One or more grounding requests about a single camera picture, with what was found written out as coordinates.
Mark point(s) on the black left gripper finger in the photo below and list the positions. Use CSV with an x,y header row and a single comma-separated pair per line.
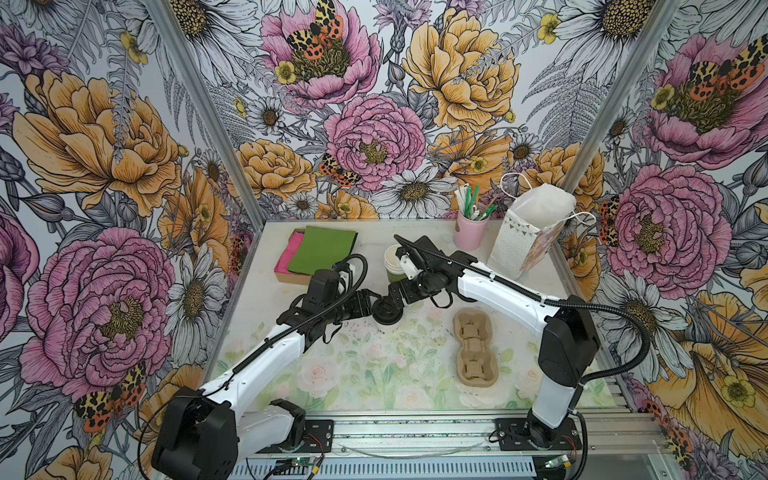
x,y
374,295
364,312

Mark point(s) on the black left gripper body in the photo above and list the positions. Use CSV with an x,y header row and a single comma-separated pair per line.
x,y
348,308

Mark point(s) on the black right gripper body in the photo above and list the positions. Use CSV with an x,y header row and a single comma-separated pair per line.
x,y
420,287

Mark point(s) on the black plastic cup lid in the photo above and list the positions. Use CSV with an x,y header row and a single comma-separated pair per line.
x,y
387,311

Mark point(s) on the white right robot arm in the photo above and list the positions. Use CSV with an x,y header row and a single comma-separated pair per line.
x,y
565,329

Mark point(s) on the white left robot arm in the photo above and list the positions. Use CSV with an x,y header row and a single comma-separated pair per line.
x,y
206,432

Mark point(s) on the stack of paper cups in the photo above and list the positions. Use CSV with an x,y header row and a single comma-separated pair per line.
x,y
393,268

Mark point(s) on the pink plastic straw cup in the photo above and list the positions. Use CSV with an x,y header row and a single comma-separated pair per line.
x,y
469,233

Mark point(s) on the pink paper napkin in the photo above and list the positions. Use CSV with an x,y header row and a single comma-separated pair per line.
x,y
293,244

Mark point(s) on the brown pulp cup carrier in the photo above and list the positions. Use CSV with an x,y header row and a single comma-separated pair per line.
x,y
476,364

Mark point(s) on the cartoon animal paper gift bag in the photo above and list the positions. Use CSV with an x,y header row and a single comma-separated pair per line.
x,y
531,225

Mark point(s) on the aluminium front frame rail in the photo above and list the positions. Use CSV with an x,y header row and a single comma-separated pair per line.
x,y
449,433

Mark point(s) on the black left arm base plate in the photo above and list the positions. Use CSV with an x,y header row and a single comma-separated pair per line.
x,y
309,436

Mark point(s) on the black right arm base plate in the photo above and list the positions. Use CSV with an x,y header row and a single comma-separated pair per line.
x,y
524,434

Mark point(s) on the white ventilated cable duct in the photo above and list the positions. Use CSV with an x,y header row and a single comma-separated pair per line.
x,y
448,467

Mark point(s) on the aluminium right corner post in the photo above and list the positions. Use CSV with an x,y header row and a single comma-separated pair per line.
x,y
660,18

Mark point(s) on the aluminium corner post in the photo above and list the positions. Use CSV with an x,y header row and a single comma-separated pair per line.
x,y
660,18
172,36

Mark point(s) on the aluminium left corner post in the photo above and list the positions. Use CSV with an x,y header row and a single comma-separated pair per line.
x,y
172,36

